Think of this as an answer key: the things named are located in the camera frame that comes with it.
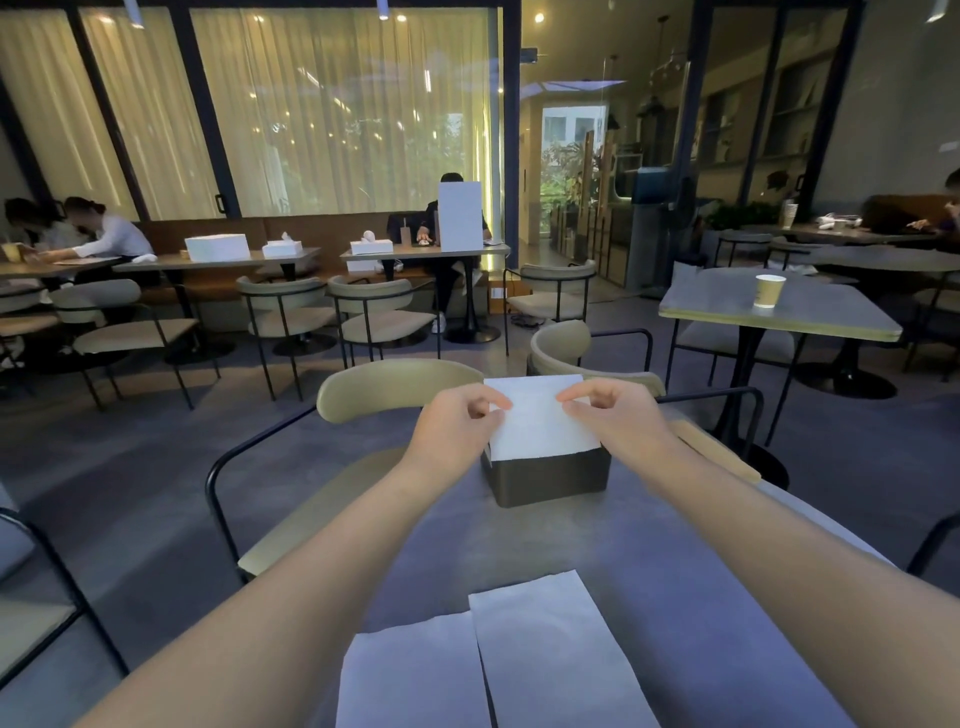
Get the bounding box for green potted plant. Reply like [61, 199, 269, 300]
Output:
[541, 138, 603, 213]

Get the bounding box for white paper napkin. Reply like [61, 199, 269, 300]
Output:
[335, 611, 493, 728]
[468, 569, 662, 728]
[483, 374, 602, 461]

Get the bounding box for long grey cafe table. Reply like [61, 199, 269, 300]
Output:
[738, 220, 960, 249]

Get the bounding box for wooden cafe table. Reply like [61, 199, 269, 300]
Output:
[0, 255, 123, 280]
[111, 247, 323, 366]
[339, 243, 512, 345]

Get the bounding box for cream window curtains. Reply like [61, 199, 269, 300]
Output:
[0, 6, 502, 223]

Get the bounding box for beige chair black frame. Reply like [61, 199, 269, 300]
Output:
[327, 274, 444, 370]
[503, 259, 599, 358]
[235, 275, 339, 403]
[0, 480, 130, 695]
[205, 357, 489, 587]
[528, 320, 766, 486]
[48, 278, 223, 412]
[0, 283, 63, 399]

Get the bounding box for blue grey machine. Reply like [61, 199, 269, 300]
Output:
[624, 166, 681, 294]

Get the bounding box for person's left forearm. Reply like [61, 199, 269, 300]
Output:
[75, 459, 459, 728]

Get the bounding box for black napkin holder box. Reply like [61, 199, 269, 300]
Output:
[480, 442, 612, 510]

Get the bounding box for grey square cafe table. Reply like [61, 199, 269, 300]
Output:
[657, 266, 904, 490]

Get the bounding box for flat white box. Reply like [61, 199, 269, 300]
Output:
[183, 233, 252, 264]

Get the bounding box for dark chair black frame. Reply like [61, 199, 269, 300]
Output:
[711, 229, 775, 270]

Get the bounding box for round grey cafe table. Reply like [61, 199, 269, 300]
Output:
[766, 241, 960, 402]

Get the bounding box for person's right hand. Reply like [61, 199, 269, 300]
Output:
[558, 378, 681, 482]

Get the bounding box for person's right forearm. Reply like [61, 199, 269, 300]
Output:
[637, 438, 960, 728]

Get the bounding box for person's left hand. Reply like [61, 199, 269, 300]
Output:
[405, 382, 515, 492]

